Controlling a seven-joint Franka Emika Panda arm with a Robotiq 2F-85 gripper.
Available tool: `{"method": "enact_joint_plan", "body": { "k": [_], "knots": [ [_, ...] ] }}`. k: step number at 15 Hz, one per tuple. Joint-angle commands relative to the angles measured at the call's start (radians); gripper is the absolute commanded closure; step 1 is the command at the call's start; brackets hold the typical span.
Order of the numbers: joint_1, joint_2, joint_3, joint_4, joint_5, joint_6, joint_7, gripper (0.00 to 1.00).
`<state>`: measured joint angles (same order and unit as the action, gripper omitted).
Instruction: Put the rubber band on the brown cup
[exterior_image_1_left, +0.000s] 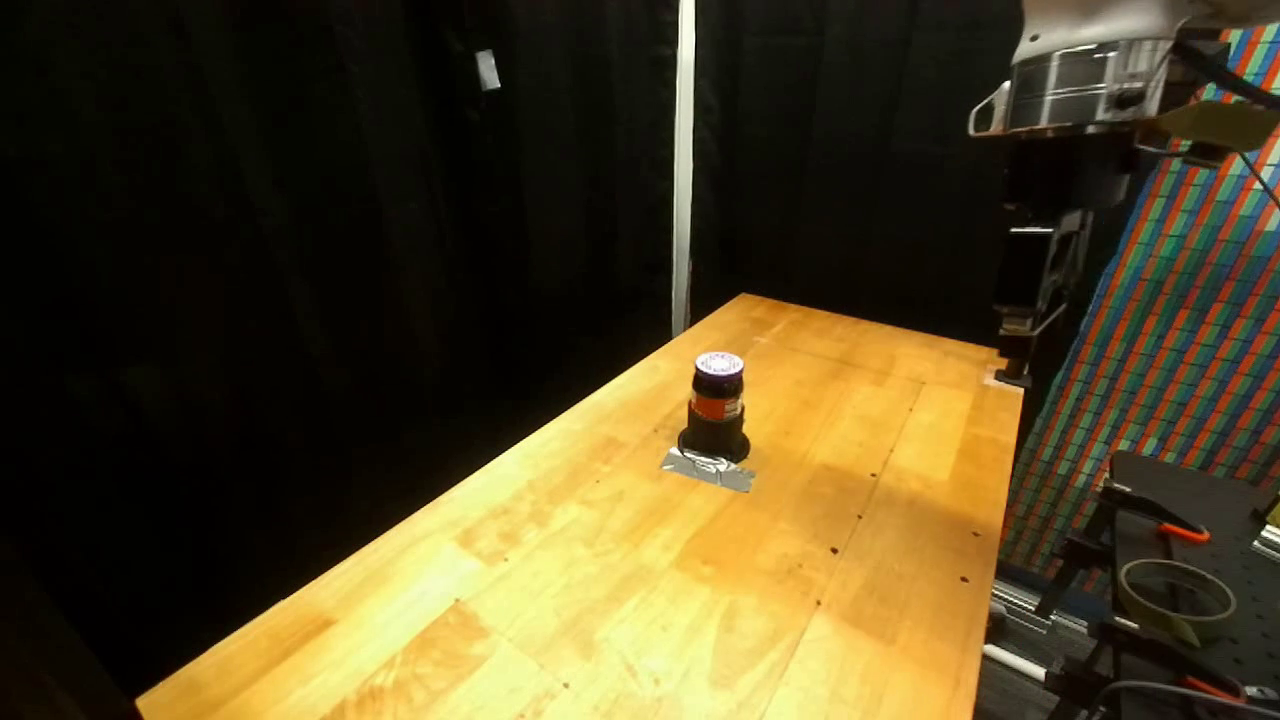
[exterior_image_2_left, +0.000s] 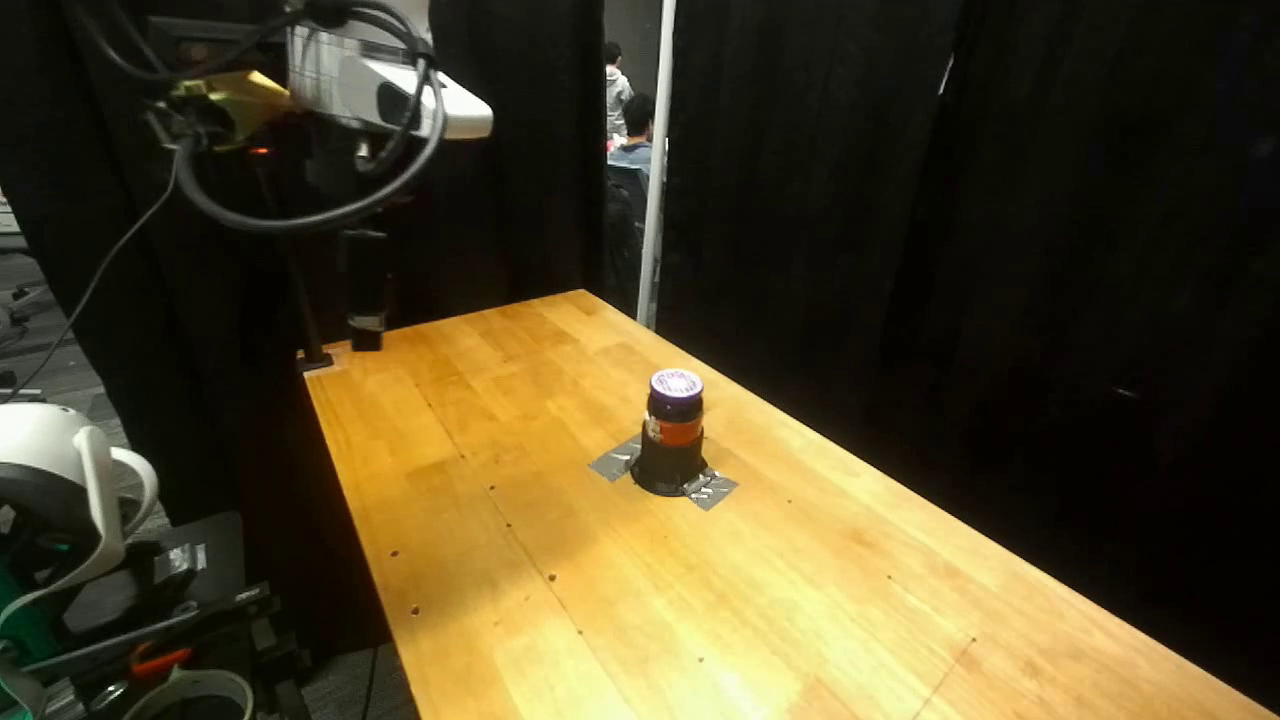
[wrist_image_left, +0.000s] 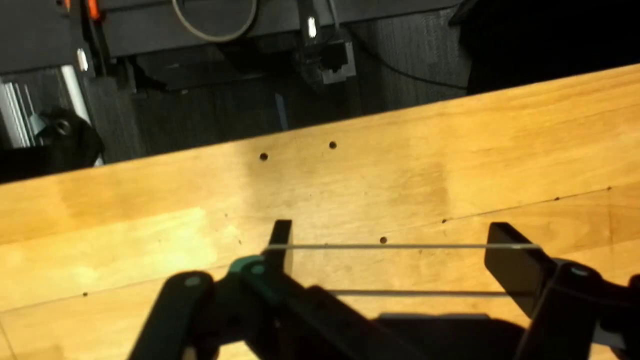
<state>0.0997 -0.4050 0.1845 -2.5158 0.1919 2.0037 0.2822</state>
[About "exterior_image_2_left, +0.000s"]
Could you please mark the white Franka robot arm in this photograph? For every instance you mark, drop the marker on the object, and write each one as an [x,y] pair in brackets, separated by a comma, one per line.
[386,80]

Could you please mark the small grey base plate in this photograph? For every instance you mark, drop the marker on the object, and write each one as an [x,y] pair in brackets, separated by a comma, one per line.
[618,460]

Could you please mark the black curtain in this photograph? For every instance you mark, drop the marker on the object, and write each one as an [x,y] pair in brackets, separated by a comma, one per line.
[1001,202]

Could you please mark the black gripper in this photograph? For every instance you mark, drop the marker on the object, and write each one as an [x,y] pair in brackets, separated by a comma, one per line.
[343,181]

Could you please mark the white vertical pole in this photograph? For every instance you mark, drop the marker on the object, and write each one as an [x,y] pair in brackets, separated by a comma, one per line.
[654,162]

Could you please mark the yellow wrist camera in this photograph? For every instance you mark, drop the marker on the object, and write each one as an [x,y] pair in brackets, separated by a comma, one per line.
[231,106]

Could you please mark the person in white shirt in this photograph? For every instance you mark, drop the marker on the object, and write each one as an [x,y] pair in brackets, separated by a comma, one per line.
[618,93]

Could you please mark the thin black stand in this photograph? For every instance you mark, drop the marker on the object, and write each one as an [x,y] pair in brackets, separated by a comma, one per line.
[319,358]

